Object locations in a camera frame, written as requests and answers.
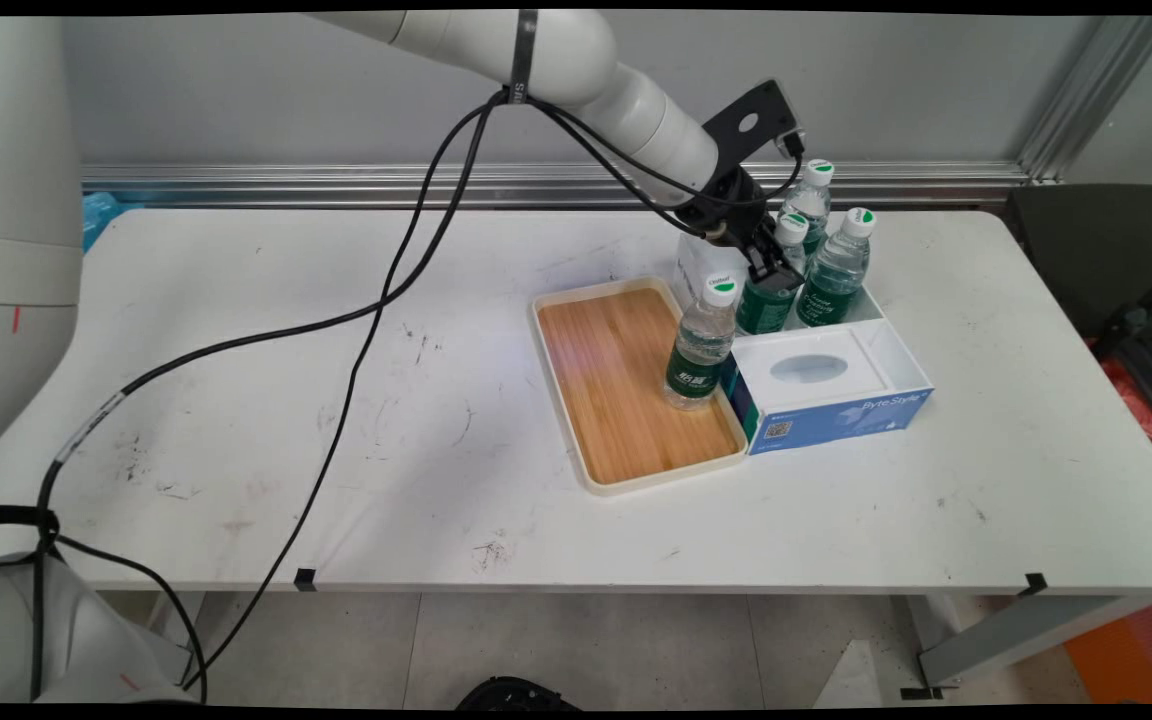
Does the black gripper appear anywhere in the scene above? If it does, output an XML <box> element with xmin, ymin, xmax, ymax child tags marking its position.
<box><xmin>681</xmin><ymin>165</ymin><xmax>809</xmax><ymax>293</ymax></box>

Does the green label water bottle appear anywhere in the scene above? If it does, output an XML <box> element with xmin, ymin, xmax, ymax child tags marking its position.
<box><xmin>736</xmin><ymin>213</ymin><xmax>809</xmax><ymax>336</ymax></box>
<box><xmin>781</xmin><ymin>160</ymin><xmax>835</xmax><ymax>256</ymax></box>
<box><xmin>796</xmin><ymin>207</ymin><xmax>877</xmax><ymax>328</ymax></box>
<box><xmin>663</xmin><ymin>277</ymin><xmax>740</xmax><ymax>411</ymax></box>

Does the white and blue storage box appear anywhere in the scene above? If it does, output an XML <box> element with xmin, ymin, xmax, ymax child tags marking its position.
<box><xmin>674</xmin><ymin>222</ymin><xmax>935</xmax><ymax>456</ymax></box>

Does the wooden tray with cream rim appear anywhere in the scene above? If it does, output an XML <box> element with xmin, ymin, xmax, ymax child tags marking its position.
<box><xmin>529</xmin><ymin>277</ymin><xmax>749</xmax><ymax>497</ymax></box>

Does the red bag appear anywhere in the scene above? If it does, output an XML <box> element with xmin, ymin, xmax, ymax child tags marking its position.
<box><xmin>1096</xmin><ymin>345</ymin><xmax>1152</xmax><ymax>461</ymax></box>

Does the grey table leg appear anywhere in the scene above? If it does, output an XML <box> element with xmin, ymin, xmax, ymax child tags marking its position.
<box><xmin>919</xmin><ymin>595</ymin><xmax>1137</xmax><ymax>691</ymax></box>

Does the black round floor object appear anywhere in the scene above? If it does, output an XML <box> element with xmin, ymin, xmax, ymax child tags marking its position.
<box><xmin>456</xmin><ymin>677</ymin><xmax>579</xmax><ymax>711</ymax></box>

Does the orange box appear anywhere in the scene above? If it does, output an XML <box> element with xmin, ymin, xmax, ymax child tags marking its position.
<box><xmin>1066</xmin><ymin>598</ymin><xmax>1152</xmax><ymax>703</ymax></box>

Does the blue bubble wrap sheet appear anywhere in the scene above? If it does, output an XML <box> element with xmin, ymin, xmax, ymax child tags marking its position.
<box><xmin>81</xmin><ymin>190</ymin><xmax>144</xmax><ymax>253</ymax></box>

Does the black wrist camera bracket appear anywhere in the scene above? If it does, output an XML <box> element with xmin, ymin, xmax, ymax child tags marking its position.
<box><xmin>704</xmin><ymin>80</ymin><xmax>805</xmax><ymax>161</ymax></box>

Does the black velcro cable strap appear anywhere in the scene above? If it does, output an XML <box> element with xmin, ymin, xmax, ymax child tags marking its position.
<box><xmin>511</xmin><ymin>10</ymin><xmax>541</xmax><ymax>105</ymax></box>

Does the horizontal aluminium rail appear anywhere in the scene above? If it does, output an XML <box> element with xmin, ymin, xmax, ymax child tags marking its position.
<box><xmin>81</xmin><ymin>162</ymin><xmax>1032</xmax><ymax>209</ymax></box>

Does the slanted aluminium post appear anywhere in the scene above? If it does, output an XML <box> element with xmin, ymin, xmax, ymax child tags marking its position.
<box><xmin>1016</xmin><ymin>15</ymin><xmax>1152</xmax><ymax>186</ymax></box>

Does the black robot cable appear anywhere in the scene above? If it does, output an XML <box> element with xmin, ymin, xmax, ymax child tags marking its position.
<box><xmin>181</xmin><ymin>95</ymin><xmax>737</xmax><ymax>693</ymax></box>
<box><xmin>0</xmin><ymin>90</ymin><xmax>805</xmax><ymax>701</ymax></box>

